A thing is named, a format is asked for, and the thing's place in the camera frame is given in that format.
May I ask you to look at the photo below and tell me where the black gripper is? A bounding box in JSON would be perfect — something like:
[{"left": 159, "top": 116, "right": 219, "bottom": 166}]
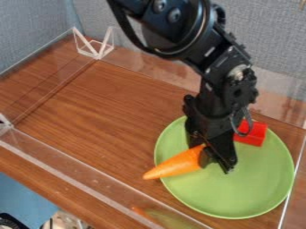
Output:
[{"left": 183, "top": 90, "right": 238, "bottom": 174}]

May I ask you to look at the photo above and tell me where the orange toy carrot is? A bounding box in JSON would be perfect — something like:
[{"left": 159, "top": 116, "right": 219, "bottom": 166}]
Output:
[{"left": 141, "top": 144, "right": 207, "bottom": 180}]

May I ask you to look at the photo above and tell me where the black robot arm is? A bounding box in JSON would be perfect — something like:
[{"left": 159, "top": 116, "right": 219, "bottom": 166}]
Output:
[{"left": 107, "top": 0, "right": 258, "bottom": 172}]

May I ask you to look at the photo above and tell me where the red rectangular block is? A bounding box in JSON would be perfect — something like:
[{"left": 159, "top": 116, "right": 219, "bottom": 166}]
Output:
[{"left": 234, "top": 122, "right": 267, "bottom": 147}]

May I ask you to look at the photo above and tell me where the green round plate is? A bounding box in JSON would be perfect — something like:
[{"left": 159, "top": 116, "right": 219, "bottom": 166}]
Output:
[{"left": 152, "top": 115, "right": 296, "bottom": 220}]

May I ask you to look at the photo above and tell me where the black cable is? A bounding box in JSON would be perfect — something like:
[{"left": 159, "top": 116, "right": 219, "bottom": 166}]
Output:
[{"left": 228, "top": 106, "right": 255, "bottom": 138}]

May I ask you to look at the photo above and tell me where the clear acrylic enclosure wall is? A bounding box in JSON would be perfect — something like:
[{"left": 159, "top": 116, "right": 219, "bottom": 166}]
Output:
[{"left": 0, "top": 28, "right": 306, "bottom": 229}]

